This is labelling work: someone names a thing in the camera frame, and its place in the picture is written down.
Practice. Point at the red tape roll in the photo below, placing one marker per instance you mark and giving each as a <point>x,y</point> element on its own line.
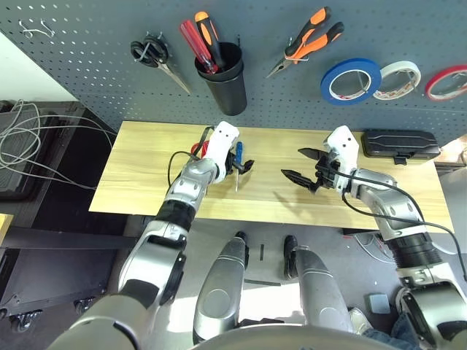
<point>445,71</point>

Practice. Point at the short black tape strip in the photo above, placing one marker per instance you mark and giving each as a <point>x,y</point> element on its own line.
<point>261,253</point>

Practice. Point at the orange black needle-nose pliers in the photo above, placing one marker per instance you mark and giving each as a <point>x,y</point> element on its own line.
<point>310,45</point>

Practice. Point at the black cup holder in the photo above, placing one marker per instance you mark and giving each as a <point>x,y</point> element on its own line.
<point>228,95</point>

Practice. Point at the grey foot pedal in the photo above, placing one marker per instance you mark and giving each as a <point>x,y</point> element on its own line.
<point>379,304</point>

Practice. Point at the white tape roll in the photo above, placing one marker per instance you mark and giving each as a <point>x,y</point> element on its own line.
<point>401,65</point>

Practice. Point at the silver robot right leg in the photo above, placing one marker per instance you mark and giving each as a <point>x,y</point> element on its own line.
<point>317,291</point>

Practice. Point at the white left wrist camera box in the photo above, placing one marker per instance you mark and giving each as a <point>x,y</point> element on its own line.
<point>222,138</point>

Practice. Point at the grey robot torso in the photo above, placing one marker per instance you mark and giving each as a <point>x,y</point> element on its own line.
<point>284,341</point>

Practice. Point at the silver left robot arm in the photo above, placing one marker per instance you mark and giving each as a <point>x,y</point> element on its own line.
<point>189,186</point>

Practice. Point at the silver robot left leg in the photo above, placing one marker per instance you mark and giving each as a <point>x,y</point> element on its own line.
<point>219,302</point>

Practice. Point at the blue jeans leg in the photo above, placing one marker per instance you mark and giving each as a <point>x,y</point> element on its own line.
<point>379,339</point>
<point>405,331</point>

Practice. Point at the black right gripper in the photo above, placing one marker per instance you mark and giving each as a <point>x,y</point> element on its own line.
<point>328,171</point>

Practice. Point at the black tool case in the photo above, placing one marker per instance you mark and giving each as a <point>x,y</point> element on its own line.
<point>401,144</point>

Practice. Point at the white sneaker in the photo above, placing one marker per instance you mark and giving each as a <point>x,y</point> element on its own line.
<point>359,321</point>
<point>401,299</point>

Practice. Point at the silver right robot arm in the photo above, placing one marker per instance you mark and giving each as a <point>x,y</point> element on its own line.
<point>394,211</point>

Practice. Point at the blue tape roll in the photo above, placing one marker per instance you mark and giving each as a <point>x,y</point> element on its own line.
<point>328,78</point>

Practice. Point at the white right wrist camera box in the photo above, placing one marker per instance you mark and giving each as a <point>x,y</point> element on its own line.
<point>344,146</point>

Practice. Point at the silver robot leg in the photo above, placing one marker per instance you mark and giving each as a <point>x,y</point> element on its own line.
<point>317,291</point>
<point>219,302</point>

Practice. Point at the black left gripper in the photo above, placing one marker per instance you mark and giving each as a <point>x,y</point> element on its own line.
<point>233,166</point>

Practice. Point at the grey pegboard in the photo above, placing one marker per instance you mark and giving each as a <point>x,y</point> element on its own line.
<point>91,73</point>

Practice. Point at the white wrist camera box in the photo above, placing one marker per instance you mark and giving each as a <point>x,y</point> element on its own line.
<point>222,138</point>
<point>344,146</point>

